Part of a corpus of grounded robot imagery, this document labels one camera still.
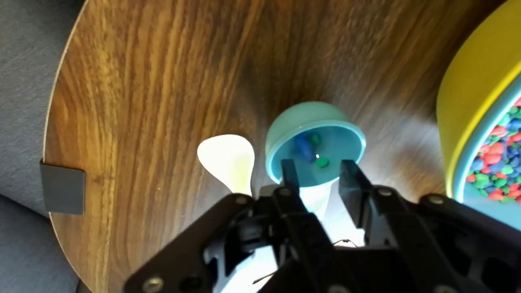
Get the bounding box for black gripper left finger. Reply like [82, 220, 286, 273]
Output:
[123, 159, 338, 293]

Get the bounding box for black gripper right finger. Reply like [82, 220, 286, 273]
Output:
[338, 160, 521, 293]

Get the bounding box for colourful cereal pieces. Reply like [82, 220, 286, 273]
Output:
[291, 131, 331, 170]

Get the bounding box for blue measuring spoon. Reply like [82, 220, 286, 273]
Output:
[263, 102, 367, 190]

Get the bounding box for white plastic spoon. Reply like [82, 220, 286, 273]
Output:
[195, 134, 256, 199]

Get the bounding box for colourful cereal heap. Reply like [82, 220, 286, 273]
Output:
[465, 97, 521, 204]

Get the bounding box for blue and yellow bowl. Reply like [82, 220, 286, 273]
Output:
[436, 0, 521, 232]

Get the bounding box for dark tape patch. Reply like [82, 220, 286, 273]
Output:
[38, 160, 87, 217]

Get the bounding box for dark grey sofa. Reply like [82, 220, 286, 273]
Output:
[0, 0, 87, 293]

